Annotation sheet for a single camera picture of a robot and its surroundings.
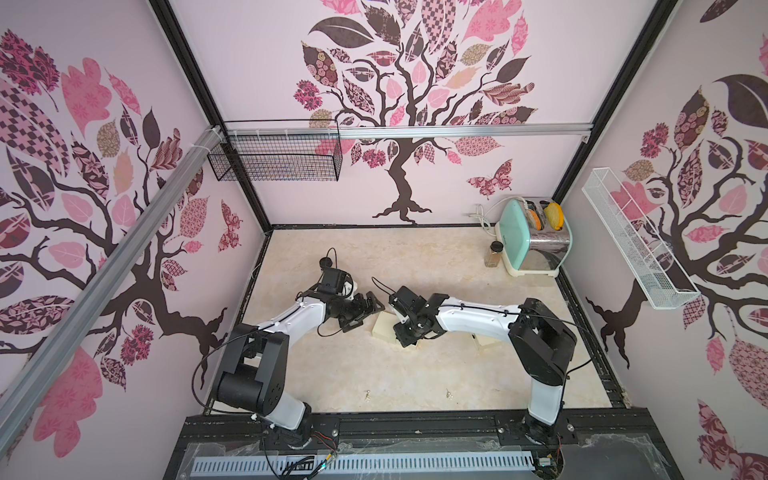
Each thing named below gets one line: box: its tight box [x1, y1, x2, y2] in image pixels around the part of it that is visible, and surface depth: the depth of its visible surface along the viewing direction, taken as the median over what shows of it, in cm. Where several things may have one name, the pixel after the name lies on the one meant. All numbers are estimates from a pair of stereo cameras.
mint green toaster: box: [495, 198, 573, 278], surface depth 102 cm
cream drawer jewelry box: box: [372, 311, 401, 344], surface depth 91 cm
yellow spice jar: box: [319, 256, 333, 270], surface depth 99 cm
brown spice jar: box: [484, 240, 504, 268], surface depth 106 cm
